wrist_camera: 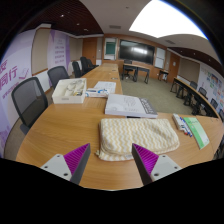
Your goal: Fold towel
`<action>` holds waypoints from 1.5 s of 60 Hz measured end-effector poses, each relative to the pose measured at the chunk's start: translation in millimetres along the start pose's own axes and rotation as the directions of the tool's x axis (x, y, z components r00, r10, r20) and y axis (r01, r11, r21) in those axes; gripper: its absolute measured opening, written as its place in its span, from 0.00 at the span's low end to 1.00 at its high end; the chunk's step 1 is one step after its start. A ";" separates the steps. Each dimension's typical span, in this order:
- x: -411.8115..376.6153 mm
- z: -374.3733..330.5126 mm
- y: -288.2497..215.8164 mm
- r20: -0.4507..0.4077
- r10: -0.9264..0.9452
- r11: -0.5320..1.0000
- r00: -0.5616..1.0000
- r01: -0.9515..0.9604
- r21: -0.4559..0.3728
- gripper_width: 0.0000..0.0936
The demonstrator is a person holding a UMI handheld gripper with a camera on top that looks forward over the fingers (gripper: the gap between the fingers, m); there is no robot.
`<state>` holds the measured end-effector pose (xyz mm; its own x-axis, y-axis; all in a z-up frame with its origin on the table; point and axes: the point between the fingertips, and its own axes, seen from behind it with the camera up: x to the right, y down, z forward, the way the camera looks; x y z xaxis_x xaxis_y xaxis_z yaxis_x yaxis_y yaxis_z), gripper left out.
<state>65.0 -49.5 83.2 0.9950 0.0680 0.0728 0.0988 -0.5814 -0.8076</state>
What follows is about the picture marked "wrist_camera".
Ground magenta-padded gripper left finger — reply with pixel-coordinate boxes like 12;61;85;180
40;142;92;186

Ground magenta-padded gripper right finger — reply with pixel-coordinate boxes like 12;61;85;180
131;142;183;187

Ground yellow white zigzag towel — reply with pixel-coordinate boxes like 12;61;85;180
95;117;181;162

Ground white marker red cap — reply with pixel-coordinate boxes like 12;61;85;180
179;117;190;136

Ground white remote control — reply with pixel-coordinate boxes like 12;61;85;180
172;113;186;132

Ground white marker blue cap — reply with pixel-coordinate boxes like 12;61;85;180
181;117;194;138

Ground green booklet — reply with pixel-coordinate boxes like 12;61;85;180
182;116;211;150

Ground large white book dark spine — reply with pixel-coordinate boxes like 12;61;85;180
104;93;159;119

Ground open white cardboard box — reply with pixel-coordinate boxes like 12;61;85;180
51;77;88;105

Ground small white blue box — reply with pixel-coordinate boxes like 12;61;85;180
85;87;110;99

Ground black mesh office chair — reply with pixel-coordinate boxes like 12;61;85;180
46;65;71;90
11;76;49;136

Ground white printed paper sheets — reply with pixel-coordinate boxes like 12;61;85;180
93;80;117;95

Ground long wooden side table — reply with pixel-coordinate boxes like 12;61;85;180
170;77;221;118

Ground group of black chairs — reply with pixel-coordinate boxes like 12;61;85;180
182;80;224;121

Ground small wooden side desk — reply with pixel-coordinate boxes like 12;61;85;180
158;69;170;83

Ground wooden desk black legs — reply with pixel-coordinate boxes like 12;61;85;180
121;63;151;84

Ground row of black office chairs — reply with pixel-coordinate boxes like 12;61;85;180
71;56;100;79

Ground brown wooden door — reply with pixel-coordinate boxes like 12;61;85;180
168;53;181;84
82;37;98;65

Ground bright ceiling light panel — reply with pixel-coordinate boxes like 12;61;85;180
128;0;208;40

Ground white wall whiteboard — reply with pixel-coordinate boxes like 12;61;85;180
154;47;167;70

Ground large black wall screen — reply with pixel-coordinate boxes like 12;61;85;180
119;39;156;66

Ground green framed wall board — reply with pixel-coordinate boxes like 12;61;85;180
104;37;118;61

